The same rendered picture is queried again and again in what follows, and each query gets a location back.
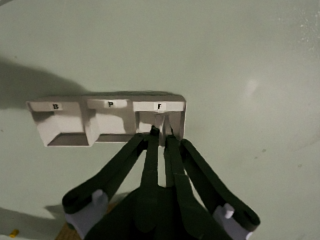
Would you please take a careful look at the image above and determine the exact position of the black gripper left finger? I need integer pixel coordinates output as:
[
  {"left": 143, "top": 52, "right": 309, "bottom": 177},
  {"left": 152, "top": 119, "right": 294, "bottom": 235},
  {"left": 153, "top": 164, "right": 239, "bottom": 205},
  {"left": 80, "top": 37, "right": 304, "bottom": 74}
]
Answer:
[{"left": 62, "top": 115, "right": 160, "bottom": 240}]

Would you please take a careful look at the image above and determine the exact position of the white three-compartment bin rack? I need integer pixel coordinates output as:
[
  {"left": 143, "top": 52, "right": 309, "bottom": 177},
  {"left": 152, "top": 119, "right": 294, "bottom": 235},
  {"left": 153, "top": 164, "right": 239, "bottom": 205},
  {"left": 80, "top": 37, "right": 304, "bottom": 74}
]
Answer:
[{"left": 26, "top": 96, "right": 187, "bottom": 147}]

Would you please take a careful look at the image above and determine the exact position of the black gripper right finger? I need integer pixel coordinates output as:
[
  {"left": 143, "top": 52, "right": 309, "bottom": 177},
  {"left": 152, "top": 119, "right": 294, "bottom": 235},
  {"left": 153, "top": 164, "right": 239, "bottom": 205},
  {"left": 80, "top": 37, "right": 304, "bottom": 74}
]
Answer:
[{"left": 162, "top": 116, "right": 260, "bottom": 240}]

